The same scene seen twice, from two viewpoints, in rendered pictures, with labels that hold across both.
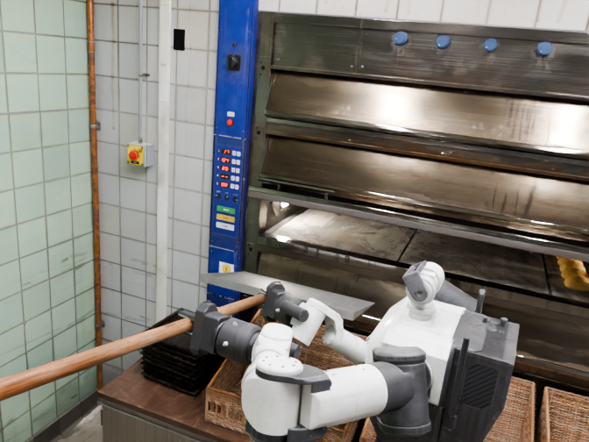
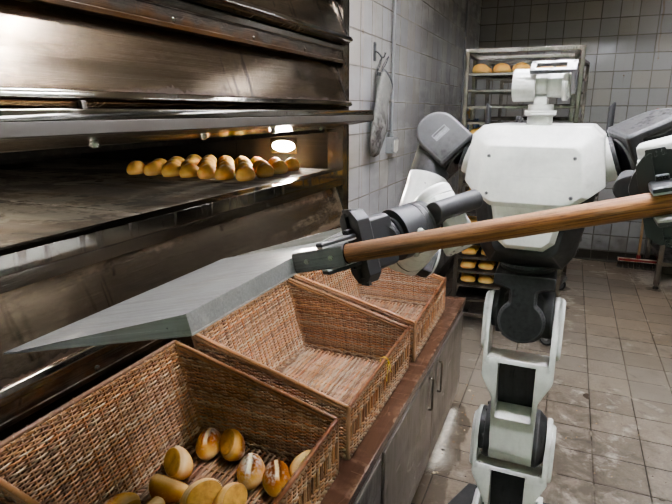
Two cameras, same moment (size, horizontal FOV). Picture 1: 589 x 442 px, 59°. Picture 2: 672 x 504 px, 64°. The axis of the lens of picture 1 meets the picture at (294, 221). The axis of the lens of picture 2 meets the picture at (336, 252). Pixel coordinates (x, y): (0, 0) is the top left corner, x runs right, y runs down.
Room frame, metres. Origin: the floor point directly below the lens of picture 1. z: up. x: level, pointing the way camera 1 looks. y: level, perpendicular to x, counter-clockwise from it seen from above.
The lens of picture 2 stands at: (1.44, 0.88, 1.43)
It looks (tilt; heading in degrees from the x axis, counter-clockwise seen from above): 15 degrees down; 273
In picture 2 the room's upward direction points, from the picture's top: straight up
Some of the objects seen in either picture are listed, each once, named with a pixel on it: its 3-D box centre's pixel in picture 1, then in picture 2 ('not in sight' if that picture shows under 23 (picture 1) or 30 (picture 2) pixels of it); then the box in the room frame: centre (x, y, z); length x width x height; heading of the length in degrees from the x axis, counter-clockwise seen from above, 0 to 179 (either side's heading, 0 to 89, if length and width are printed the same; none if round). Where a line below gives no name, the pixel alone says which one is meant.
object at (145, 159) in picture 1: (139, 153); not in sight; (2.33, 0.73, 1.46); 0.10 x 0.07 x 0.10; 70
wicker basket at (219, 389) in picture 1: (294, 378); (185, 467); (1.81, -0.06, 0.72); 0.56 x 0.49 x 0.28; 71
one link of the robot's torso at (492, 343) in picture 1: (436, 374); (537, 184); (1.05, -0.36, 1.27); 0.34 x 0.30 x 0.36; 156
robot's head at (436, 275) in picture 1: (424, 287); (539, 90); (1.08, -0.31, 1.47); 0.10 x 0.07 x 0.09; 156
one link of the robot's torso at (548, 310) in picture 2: not in sight; (523, 310); (1.06, -0.33, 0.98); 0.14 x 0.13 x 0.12; 160
